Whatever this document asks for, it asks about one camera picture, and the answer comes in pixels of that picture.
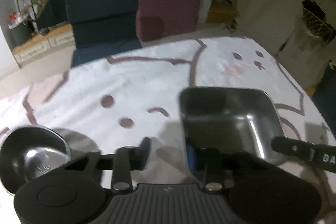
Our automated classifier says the rectangular steel container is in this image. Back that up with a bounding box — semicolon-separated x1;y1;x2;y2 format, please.
179;87;286;181

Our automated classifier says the round stainless steel bowl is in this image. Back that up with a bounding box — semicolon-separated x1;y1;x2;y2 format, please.
1;125;71;196

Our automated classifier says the person right hand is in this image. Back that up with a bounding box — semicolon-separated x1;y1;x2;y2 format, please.
317;211;336;224

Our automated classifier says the cartoon bear tablecloth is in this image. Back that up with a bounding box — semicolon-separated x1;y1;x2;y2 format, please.
0;36;336;224

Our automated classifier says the wooden low drawer unit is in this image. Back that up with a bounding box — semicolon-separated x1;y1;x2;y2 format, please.
12;24;75;67

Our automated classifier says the small black bowl on unit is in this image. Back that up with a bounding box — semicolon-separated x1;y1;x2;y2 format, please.
39;28;50;36

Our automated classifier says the dark blue chair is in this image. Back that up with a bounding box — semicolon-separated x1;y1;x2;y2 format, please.
65;0;141;67

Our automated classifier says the maroon chair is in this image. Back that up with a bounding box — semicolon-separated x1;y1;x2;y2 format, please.
136;0;201;42

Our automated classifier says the grey trash bin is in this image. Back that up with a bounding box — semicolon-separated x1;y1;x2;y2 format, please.
8;20;31;46

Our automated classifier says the black have a nice day cabinet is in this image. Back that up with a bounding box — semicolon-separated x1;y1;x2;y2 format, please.
32;0;68;31

